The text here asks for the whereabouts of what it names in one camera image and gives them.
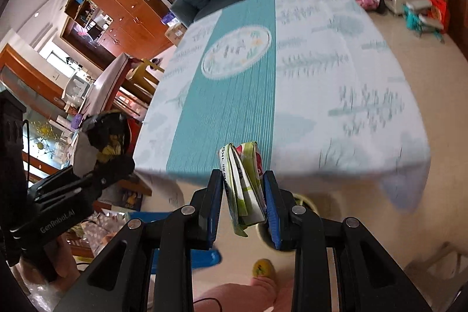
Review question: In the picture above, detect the person's right leg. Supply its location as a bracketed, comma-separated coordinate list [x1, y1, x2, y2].
[274, 279, 295, 312]

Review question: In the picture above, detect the teal stepper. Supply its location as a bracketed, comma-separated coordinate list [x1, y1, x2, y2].
[404, 0, 445, 42]

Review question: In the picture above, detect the wooden door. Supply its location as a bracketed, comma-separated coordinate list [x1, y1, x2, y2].
[441, 0, 468, 60]

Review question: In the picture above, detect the blue plastic stool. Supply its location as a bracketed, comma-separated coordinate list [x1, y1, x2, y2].
[128, 211, 223, 274]

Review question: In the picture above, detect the cardboard box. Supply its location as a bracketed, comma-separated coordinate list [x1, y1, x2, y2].
[164, 23, 189, 46]

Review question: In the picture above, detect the person's leg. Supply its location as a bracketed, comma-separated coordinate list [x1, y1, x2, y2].
[274, 279, 295, 312]
[195, 277, 276, 312]

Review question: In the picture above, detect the wooden wardrobe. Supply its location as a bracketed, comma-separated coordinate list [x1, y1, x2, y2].
[60, 0, 174, 68]

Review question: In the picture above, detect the yellow stool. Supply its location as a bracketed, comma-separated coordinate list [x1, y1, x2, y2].
[126, 58, 165, 95]

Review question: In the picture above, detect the clear plastic bag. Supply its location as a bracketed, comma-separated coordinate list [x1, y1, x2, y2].
[15, 275, 92, 312]

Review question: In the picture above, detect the red-edged dining table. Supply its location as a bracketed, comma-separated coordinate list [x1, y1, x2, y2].
[64, 52, 152, 196]

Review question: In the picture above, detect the yellow slipper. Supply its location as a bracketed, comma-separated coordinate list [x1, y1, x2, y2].
[252, 258, 276, 278]

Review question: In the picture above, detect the white appliance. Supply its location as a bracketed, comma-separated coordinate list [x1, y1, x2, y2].
[64, 73, 92, 102]

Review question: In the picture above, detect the dark blue trash bin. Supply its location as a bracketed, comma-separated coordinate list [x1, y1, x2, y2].
[256, 192, 321, 251]

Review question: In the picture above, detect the red gift bag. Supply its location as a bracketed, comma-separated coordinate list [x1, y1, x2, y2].
[428, 0, 448, 33]

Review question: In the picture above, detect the black cable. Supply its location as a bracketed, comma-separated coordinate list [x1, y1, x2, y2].
[194, 297, 223, 312]

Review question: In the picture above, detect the teal white printed tablecloth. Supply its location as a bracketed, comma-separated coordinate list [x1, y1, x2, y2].
[132, 0, 432, 214]

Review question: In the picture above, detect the green white packet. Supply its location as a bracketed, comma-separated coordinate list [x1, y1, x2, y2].
[218, 141, 267, 237]

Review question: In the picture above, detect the black gold floral wrapper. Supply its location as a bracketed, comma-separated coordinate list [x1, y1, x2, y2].
[71, 110, 132, 175]

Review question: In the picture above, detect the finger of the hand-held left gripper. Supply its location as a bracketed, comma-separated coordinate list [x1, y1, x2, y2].
[27, 166, 92, 201]
[82, 154, 136, 197]

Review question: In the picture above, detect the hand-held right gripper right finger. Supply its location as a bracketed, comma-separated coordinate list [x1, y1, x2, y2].
[262, 170, 433, 312]

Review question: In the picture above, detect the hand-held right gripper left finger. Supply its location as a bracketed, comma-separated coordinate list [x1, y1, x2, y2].
[55, 169, 223, 312]

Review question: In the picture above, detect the person's left forearm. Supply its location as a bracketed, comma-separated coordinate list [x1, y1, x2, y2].
[18, 242, 83, 285]

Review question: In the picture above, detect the person's left leg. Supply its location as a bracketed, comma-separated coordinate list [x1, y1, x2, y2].
[195, 277, 276, 312]

